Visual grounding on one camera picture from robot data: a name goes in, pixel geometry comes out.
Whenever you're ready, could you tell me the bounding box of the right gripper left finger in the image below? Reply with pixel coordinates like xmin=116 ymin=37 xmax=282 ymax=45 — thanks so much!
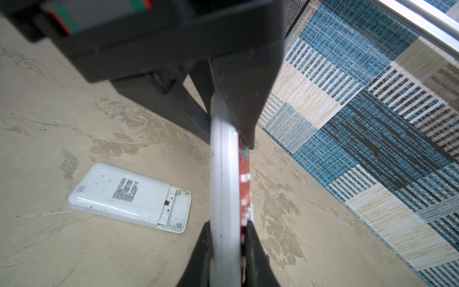
xmin=176 ymin=221 xmax=213 ymax=287

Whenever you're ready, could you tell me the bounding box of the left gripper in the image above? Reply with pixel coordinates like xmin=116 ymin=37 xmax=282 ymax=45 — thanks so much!
xmin=1 ymin=1 xmax=284 ymax=144

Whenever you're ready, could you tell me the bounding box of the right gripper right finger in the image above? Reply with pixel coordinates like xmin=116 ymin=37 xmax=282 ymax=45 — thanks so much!
xmin=243 ymin=221 xmax=280 ymax=287

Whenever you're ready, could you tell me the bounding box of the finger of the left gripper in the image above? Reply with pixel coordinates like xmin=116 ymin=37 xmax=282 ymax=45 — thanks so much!
xmin=190 ymin=40 xmax=284 ymax=149

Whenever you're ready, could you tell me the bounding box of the red remote control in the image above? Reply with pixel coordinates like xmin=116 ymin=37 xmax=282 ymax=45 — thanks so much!
xmin=209 ymin=92 xmax=242 ymax=287

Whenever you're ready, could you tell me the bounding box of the white remote control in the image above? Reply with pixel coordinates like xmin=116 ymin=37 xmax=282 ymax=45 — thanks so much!
xmin=68 ymin=163 xmax=192 ymax=234

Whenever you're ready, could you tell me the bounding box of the black wire shelf rack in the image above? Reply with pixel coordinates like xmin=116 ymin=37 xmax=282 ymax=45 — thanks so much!
xmin=284 ymin=0 xmax=310 ymax=39

